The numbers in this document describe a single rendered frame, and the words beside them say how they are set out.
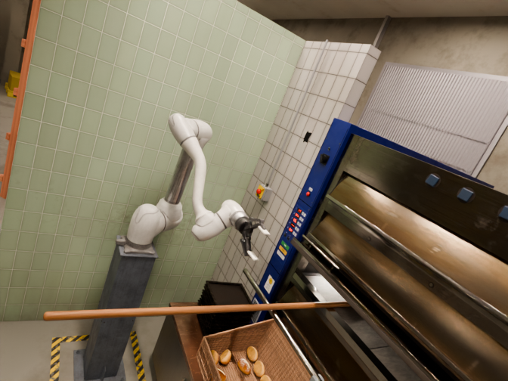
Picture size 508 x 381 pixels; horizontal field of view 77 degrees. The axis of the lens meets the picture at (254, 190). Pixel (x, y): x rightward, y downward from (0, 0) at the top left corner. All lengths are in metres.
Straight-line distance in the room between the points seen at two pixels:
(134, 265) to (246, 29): 1.70
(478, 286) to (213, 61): 1.92
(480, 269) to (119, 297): 1.87
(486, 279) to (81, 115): 2.21
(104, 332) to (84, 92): 1.48
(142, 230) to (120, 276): 0.31
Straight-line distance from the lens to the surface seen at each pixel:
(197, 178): 1.72
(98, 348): 2.47
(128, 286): 2.15
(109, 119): 2.26
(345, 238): 1.84
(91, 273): 2.77
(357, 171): 1.84
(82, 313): 1.31
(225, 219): 1.64
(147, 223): 1.95
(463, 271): 1.50
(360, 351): 1.80
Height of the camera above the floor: 2.08
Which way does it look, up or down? 15 degrees down
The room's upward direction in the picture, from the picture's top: 22 degrees clockwise
